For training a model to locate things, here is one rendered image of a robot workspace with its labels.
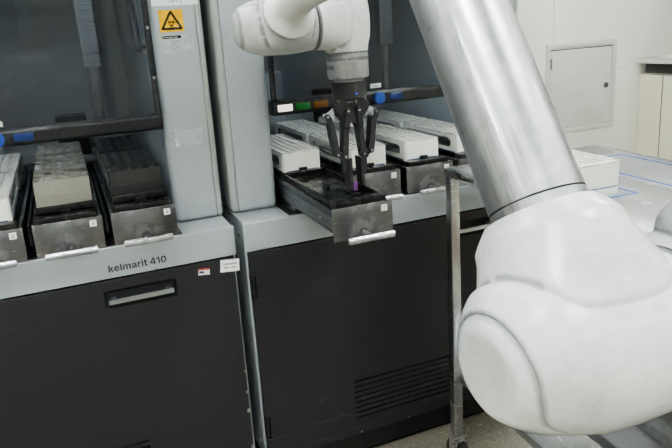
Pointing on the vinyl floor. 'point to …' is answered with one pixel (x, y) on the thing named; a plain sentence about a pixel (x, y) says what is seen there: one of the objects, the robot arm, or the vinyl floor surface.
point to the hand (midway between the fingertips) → (354, 172)
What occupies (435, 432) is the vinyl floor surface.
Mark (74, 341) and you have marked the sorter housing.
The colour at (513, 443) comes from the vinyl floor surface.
